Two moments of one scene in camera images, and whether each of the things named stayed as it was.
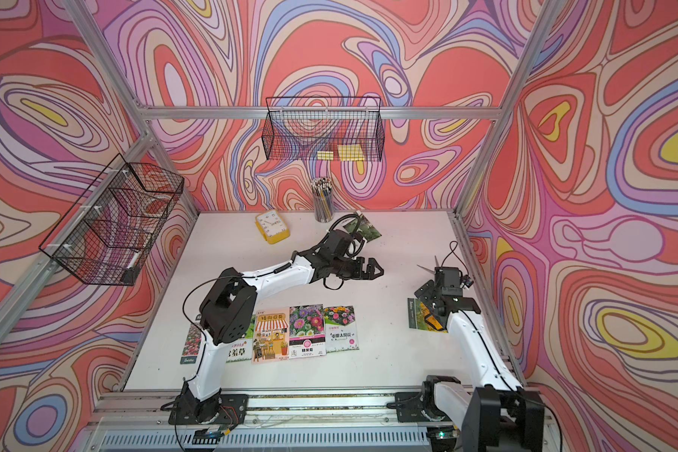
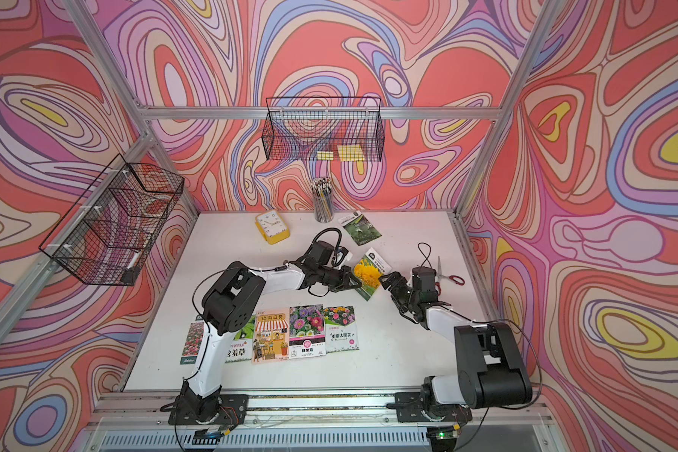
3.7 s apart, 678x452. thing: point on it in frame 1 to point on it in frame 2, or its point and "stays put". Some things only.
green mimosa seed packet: (242, 348) stays put
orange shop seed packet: (271, 335) stays put
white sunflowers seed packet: (341, 329) stays put
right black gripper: (426, 292) to (395, 289)
